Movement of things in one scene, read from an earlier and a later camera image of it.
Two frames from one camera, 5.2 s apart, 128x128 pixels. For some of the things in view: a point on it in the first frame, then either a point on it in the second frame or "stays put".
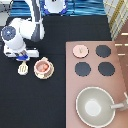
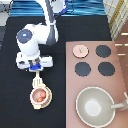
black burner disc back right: (103, 50) stays put
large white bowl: (93, 107) stays put
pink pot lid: (80, 51) stays put
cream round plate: (50, 74) to (50, 95)
